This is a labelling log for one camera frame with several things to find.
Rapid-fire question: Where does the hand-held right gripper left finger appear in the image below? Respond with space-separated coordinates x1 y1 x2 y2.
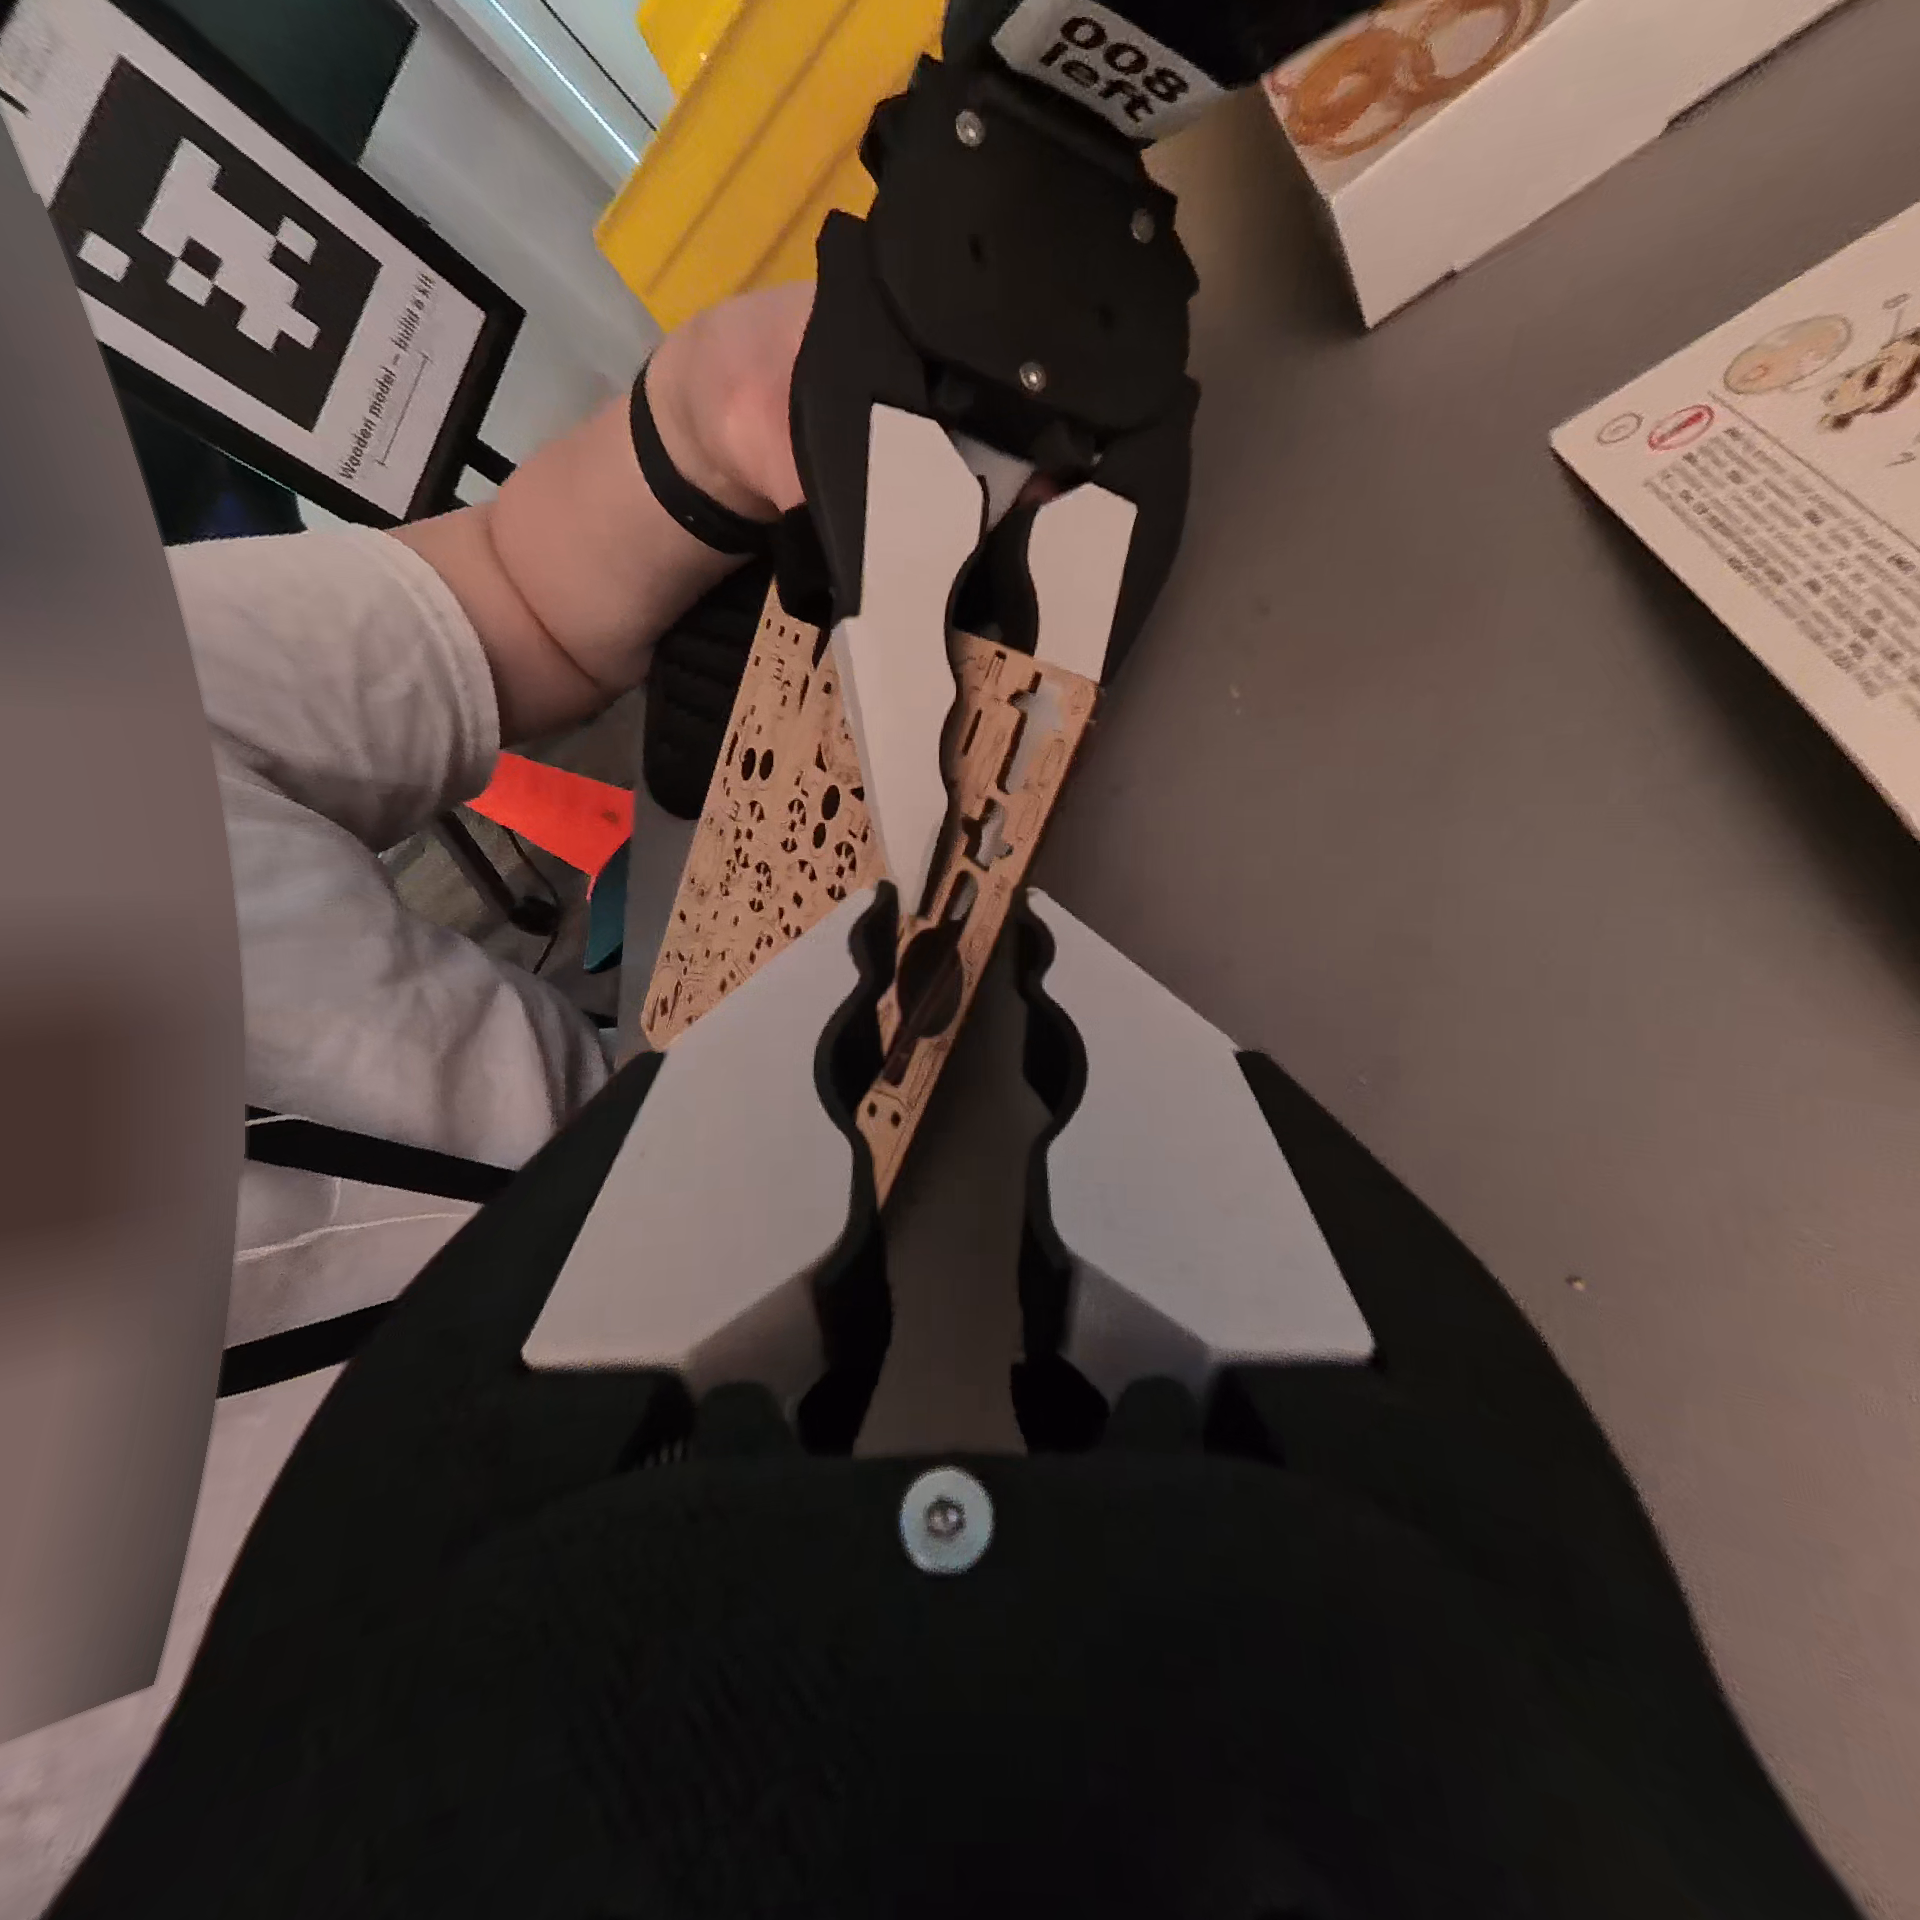
521 881 905 1376

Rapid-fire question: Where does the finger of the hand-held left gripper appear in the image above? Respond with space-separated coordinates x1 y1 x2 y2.
1018 480 1136 681
830 404 1002 905

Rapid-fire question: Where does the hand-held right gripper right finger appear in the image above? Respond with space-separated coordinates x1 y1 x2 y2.
1025 889 1376 1365

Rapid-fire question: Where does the laser-cut wooden parts sheet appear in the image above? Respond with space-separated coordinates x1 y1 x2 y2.
641 575 1106 1204

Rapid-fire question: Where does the person's left forearm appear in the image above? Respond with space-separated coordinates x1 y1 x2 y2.
382 398 760 752

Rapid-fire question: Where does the person's left hand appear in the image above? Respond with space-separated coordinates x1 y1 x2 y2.
657 281 824 515

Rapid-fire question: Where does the black wristband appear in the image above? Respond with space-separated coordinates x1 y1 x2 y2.
626 356 775 559

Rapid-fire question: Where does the yellow box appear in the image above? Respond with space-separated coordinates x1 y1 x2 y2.
594 0 951 327

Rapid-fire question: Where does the orange red object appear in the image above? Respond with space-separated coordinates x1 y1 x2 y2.
463 749 641 905

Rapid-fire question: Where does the white printed cardboard box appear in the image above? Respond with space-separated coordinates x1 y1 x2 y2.
1261 0 1849 333

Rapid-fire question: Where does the printed instruction booklet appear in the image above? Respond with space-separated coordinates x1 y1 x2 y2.
1550 198 1920 838

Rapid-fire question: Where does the framed black white tag sign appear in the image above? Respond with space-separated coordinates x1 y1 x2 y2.
0 0 529 531

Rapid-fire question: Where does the black strap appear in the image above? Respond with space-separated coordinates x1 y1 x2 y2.
222 1105 520 1401

